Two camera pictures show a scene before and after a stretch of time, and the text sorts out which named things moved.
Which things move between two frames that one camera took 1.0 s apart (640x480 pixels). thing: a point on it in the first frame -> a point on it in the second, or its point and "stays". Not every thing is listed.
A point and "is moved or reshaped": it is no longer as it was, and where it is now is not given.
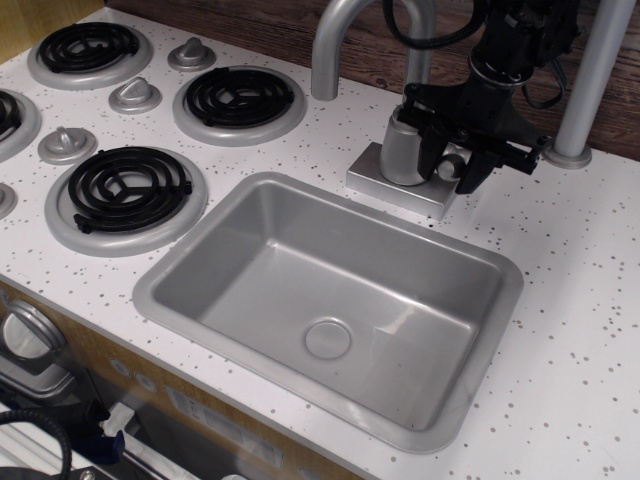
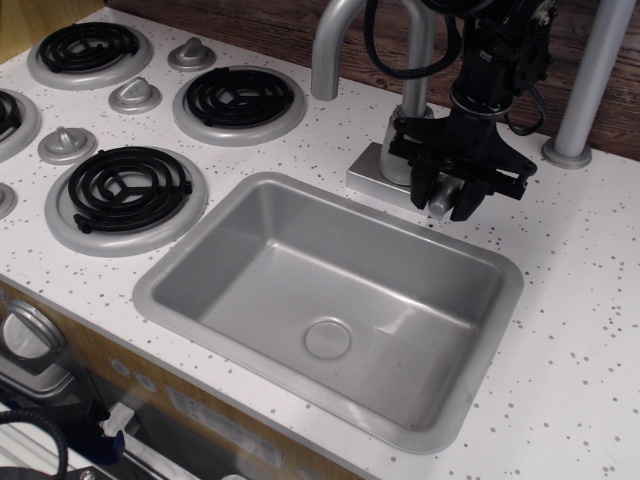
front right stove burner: (126, 201) stays
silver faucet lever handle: (453, 162) is moved or reshaped
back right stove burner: (239, 106) stays
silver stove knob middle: (135, 96) stays
